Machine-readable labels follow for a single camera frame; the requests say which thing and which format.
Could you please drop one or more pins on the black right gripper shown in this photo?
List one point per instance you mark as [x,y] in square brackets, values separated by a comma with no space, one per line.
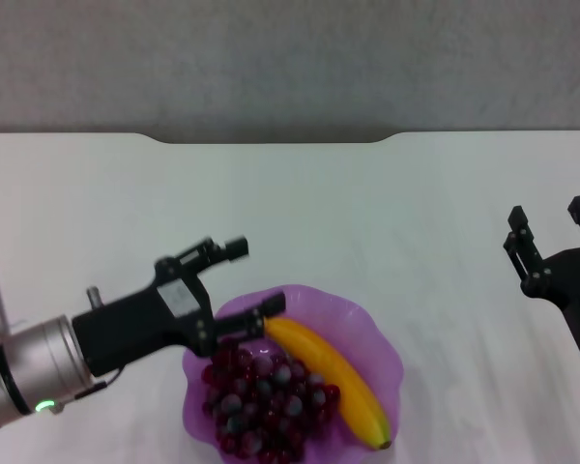
[575,290]

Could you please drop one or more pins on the yellow banana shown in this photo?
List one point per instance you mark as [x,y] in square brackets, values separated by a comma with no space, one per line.
[328,367]

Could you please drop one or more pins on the purple wavy plastic bowl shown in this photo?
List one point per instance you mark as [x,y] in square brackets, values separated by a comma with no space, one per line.
[367,328]

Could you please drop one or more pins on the dark red grape bunch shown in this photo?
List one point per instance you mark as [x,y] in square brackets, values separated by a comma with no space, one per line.
[270,401]

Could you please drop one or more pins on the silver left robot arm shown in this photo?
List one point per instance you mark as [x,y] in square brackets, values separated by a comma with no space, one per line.
[34,362]

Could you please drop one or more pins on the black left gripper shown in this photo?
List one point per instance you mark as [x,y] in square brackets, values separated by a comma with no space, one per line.
[135,328]

